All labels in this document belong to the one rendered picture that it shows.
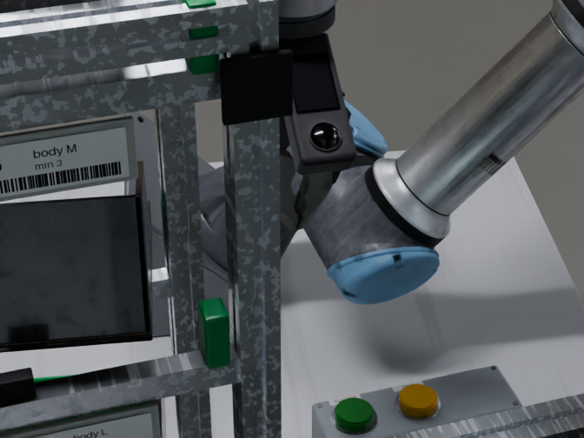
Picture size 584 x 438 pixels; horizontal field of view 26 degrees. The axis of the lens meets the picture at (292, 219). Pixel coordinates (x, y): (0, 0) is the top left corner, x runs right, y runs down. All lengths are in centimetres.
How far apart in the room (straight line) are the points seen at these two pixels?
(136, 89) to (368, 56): 346
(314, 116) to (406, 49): 304
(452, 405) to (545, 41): 39
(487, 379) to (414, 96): 245
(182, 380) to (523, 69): 79
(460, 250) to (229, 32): 122
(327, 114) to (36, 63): 51
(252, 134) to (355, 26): 361
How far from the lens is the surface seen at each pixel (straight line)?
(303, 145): 97
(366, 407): 131
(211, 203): 151
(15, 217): 63
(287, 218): 110
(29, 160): 52
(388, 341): 156
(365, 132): 148
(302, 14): 99
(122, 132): 52
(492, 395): 135
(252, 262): 57
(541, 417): 134
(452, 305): 162
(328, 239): 142
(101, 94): 51
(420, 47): 403
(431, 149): 137
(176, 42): 50
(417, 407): 131
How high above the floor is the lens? 188
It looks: 36 degrees down
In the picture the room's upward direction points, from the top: straight up
